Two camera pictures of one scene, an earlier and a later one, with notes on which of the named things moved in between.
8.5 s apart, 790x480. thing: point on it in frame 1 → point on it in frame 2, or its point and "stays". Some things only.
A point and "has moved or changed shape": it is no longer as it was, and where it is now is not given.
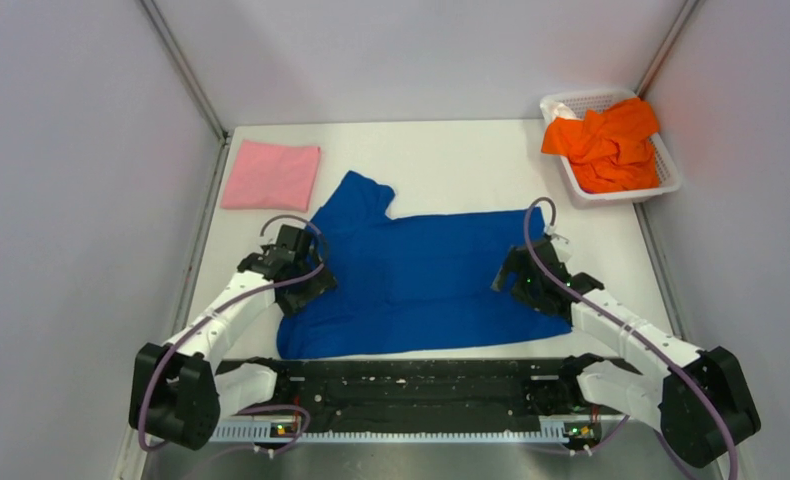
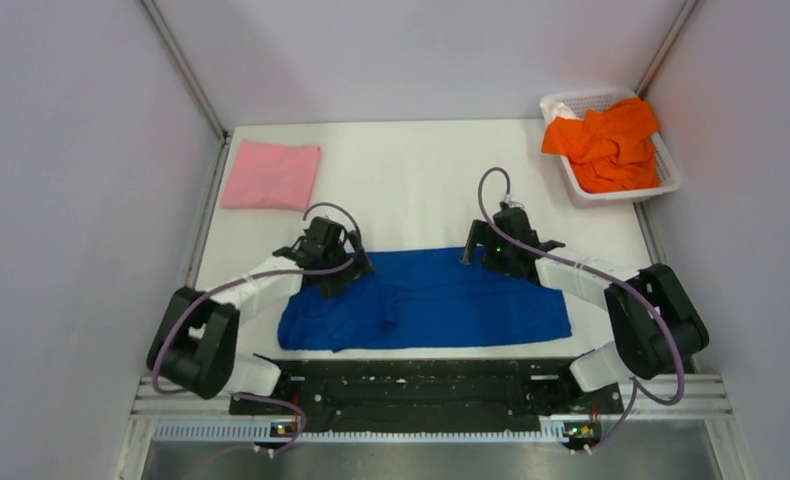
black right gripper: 513,263 → 481,233
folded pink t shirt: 272,175 stays
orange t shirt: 608,149 stays
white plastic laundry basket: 577,104 stays
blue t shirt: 414,281 has moved or changed shape
